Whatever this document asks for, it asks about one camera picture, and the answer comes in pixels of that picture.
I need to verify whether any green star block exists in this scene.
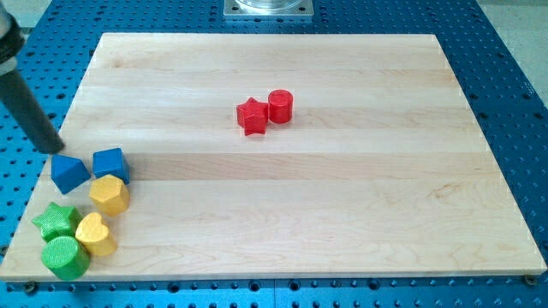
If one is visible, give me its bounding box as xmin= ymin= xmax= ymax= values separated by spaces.
xmin=32 ymin=202 xmax=83 ymax=242

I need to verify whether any yellow heart block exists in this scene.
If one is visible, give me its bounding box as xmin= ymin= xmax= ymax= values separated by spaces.
xmin=75 ymin=212 xmax=117 ymax=257

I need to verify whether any grey black tool mount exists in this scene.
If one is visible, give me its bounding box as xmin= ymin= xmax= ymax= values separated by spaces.
xmin=1 ymin=3 xmax=26 ymax=75

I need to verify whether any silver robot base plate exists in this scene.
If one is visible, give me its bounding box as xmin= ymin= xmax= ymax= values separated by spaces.
xmin=223 ymin=0 xmax=314 ymax=17

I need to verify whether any wooden board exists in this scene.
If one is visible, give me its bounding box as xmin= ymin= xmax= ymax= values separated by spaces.
xmin=0 ymin=33 xmax=548 ymax=283

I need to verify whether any blue triangle block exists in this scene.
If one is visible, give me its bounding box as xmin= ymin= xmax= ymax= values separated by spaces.
xmin=51 ymin=154 xmax=91 ymax=194

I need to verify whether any green cylinder block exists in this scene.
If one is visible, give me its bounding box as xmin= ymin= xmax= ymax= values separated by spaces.
xmin=41 ymin=236 xmax=90 ymax=281

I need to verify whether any red cylinder block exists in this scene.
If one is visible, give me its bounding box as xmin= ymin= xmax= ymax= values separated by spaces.
xmin=268 ymin=89 xmax=294 ymax=124

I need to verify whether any red star block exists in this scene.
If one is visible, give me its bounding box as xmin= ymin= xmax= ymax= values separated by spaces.
xmin=236 ymin=98 xmax=269 ymax=135

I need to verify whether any blue cube block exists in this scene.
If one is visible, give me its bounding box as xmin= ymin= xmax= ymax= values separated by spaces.
xmin=92 ymin=148 xmax=130 ymax=184

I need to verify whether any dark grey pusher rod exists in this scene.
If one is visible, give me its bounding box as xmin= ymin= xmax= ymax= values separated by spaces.
xmin=1 ymin=69 xmax=64 ymax=154

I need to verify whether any yellow hexagon block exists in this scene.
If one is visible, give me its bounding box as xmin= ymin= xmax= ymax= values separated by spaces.
xmin=89 ymin=175 xmax=130 ymax=216

